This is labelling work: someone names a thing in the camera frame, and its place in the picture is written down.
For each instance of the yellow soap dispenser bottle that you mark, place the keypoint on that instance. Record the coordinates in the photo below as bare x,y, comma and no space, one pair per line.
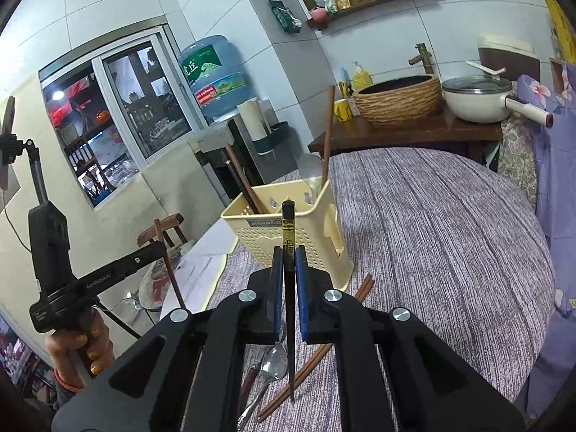
361,78

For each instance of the purple floral cloth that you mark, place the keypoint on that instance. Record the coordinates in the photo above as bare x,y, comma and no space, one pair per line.
558,189

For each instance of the round cat print cushion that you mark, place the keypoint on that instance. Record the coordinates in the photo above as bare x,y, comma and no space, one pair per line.
153,283

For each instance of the blue water cooler bottle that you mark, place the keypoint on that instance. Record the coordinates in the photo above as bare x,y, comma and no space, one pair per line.
211,76

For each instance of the slender metal spoon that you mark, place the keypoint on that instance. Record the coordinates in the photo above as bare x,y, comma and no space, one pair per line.
310,171

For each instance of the dark wooden cabinet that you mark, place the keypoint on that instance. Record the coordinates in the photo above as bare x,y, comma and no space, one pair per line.
405,137

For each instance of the yellow mug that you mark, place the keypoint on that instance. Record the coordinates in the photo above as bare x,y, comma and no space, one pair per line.
342,109

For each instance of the white brown rice cooker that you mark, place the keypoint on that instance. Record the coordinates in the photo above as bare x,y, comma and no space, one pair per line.
508,54

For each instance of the white paper towel roll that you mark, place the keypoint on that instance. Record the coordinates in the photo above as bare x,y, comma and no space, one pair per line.
252,117

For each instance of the pink small ornament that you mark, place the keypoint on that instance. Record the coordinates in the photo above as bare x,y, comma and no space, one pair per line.
319,15

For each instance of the beige floral cloth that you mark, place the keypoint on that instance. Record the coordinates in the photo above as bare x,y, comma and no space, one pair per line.
517,157

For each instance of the person's left hand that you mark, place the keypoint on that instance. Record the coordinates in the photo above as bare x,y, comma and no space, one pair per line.
67,355

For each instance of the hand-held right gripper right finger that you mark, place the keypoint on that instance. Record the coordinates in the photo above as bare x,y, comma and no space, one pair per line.
301,297

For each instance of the cream plastic utensil holder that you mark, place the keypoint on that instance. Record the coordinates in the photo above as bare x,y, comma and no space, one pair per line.
315,234

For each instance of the teal paper towel holder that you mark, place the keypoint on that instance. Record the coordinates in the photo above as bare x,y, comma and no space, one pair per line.
274,137

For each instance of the bronze faucet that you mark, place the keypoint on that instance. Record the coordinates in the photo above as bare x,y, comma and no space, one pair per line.
423,56

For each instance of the white pan with glass lid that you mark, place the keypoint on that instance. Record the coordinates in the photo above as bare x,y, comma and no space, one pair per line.
477,101

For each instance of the black chopstick gold print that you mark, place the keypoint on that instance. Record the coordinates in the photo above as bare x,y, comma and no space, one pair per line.
288,234

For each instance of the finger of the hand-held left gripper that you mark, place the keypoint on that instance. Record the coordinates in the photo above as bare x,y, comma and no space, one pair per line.
144,258

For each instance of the black tripod phone holder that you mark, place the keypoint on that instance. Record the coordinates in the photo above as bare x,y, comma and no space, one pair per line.
36,162

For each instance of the white black water dispenser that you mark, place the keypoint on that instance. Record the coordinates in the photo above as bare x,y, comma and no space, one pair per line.
225,144

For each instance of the reddish brown chopstick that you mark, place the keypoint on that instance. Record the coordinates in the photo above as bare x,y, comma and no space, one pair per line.
320,362
315,356

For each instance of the white rice paddle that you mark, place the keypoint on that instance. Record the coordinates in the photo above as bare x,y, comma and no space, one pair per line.
483,67

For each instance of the purple striped tablecloth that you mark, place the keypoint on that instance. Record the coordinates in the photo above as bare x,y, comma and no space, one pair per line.
427,256

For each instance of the woven basket sink basin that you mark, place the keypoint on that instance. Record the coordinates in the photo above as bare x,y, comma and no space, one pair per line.
396,99

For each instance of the wooden chair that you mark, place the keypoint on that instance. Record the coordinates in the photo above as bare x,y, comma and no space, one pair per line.
162,229

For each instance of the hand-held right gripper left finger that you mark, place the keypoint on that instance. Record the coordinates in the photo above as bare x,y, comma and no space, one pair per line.
278,297

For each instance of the brown chopsticks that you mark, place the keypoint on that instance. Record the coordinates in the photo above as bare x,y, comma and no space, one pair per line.
246,181

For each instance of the aluminium sliding window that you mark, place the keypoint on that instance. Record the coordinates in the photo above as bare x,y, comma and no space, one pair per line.
130,112

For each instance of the dark brown wooden chopstick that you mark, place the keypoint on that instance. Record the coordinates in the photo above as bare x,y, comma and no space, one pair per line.
327,135
173,279

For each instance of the large metal spoon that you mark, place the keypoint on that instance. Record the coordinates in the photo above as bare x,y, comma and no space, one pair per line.
274,362

